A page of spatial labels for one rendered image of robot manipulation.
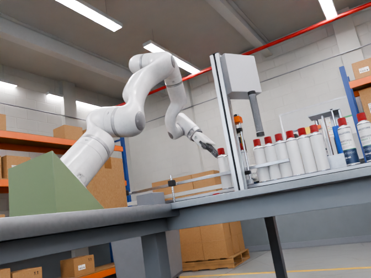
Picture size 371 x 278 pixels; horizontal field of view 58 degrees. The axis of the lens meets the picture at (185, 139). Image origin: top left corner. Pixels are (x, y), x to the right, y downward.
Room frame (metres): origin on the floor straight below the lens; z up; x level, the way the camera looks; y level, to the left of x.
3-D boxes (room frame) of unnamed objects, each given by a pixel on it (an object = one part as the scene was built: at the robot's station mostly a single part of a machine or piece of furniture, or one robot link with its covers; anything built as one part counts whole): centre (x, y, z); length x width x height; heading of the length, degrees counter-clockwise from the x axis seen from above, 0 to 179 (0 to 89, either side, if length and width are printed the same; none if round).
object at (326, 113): (1.50, -0.65, 1.14); 0.14 x 0.11 x 0.01; 62
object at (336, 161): (1.49, -0.65, 1.01); 0.14 x 0.13 x 0.26; 62
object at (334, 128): (1.44, -0.66, 0.98); 0.03 x 0.03 x 0.17
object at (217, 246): (5.54, -0.01, 0.70); 1.20 x 0.83 x 1.39; 65
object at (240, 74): (1.48, -0.29, 1.38); 0.17 x 0.10 x 0.19; 117
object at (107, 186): (1.63, 0.52, 0.99); 0.30 x 0.24 x 0.27; 65
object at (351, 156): (1.38, -0.66, 0.98); 0.05 x 0.05 x 0.20
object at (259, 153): (1.55, -0.33, 0.98); 0.05 x 0.05 x 0.20
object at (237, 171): (1.46, -0.20, 1.16); 0.04 x 0.04 x 0.67; 62
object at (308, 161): (1.46, -0.52, 0.98); 0.05 x 0.05 x 0.20
